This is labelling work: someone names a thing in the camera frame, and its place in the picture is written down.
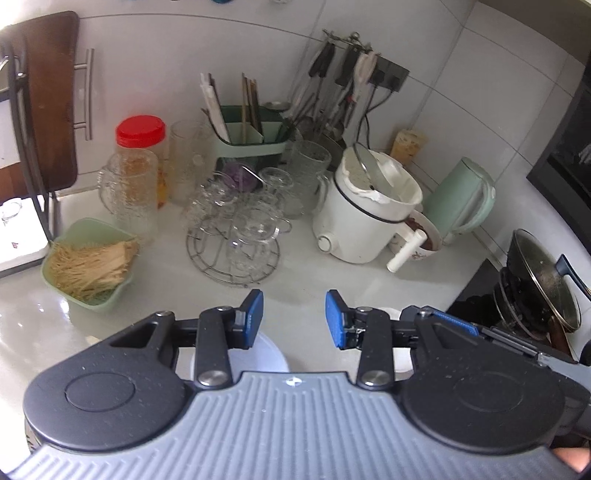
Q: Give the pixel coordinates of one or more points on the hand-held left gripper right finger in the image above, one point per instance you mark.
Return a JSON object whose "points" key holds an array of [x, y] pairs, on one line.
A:
{"points": [[334, 323]]}

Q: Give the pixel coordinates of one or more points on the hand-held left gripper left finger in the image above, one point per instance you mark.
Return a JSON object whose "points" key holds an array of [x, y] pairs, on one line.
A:
{"points": [[253, 318]]}

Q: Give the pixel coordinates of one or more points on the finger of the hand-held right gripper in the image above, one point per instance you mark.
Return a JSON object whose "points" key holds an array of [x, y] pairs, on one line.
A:
{"points": [[457, 323]]}

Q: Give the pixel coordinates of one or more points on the white plate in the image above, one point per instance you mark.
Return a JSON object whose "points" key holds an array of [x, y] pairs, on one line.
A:
{"points": [[272, 355]]}

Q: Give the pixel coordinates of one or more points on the black gas stove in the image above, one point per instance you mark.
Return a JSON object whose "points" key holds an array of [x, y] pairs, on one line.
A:
{"points": [[475, 295]]}

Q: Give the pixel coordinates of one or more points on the clear glass cup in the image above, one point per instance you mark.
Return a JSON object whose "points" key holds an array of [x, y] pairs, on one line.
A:
{"points": [[254, 235], [277, 182], [212, 198]]}

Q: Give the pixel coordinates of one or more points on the patterned ceramic bowl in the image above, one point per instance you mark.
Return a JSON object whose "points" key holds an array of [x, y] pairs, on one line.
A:
{"points": [[427, 240]]}

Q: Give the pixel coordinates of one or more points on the black pan with glass lid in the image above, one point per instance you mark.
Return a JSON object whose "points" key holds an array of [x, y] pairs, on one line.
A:
{"points": [[540, 277]]}

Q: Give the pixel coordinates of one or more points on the white electric cooker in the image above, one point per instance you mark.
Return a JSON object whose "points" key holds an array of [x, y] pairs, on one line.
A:
{"points": [[355, 221]]}

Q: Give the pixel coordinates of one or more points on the green electric kettle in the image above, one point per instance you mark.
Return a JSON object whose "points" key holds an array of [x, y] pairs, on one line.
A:
{"points": [[461, 198]]}

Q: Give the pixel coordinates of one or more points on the purple cup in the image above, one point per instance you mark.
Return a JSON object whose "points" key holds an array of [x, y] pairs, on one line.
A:
{"points": [[238, 180]]}

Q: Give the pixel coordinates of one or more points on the green square bowl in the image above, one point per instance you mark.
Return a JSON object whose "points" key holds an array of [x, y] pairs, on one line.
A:
{"points": [[111, 297]]}

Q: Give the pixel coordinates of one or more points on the green utensil holder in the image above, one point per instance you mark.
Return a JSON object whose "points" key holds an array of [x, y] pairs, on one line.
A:
{"points": [[258, 150]]}

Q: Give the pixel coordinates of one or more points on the tall glass tumbler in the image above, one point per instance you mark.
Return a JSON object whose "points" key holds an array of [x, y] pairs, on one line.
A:
{"points": [[189, 161]]}

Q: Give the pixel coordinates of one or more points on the textured glass pitcher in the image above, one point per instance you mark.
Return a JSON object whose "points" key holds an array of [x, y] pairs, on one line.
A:
{"points": [[131, 198]]}

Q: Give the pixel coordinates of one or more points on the dried noodles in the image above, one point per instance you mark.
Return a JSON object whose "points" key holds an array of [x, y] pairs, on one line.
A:
{"points": [[87, 267]]}

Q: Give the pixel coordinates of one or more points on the brown chopsticks bundle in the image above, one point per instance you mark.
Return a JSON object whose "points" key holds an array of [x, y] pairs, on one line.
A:
{"points": [[251, 104]]}

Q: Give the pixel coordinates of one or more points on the red-lid plastic jar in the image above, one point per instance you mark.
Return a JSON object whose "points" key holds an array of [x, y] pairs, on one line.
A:
{"points": [[141, 134]]}

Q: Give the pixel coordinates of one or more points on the group of hanging kitchen utensils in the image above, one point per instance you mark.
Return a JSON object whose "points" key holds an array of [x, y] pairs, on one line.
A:
{"points": [[318, 87]]}

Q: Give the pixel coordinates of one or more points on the white drip tray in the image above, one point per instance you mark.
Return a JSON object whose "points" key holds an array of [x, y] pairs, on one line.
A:
{"points": [[23, 256]]}

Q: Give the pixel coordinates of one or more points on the black power outlet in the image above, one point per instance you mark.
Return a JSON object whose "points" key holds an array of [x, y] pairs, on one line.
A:
{"points": [[392, 71]]}

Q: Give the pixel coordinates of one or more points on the small glass jar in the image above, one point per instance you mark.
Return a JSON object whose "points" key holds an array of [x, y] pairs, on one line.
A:
{"points": [[11, 212]]}

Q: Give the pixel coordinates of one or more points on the dark wooden cutting board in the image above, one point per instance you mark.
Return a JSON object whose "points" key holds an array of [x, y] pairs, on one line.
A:
{"points": [[51, 92]]}

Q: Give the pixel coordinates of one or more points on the black metal dish rack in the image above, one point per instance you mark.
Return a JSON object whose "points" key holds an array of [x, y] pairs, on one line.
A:
{"points": [[21, 115]]}

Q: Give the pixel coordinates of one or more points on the black wall appliance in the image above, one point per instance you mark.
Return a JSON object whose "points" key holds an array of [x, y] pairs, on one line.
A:
{"points": [[568, 152]]}

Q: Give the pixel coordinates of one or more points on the metal utensil rail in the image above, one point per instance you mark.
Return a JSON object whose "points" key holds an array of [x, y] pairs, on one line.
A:
{"points": [[346, 39]]}

